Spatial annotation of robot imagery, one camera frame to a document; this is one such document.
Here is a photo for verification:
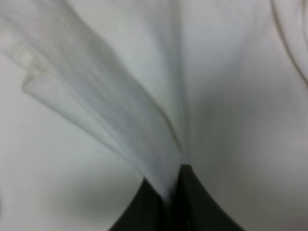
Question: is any white short sleeve t-shirt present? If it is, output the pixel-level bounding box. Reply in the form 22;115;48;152
0;0;308;231

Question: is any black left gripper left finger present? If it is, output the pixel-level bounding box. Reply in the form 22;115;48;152
110;180;172;231

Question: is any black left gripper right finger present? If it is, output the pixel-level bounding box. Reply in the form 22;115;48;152
172;165;243;231

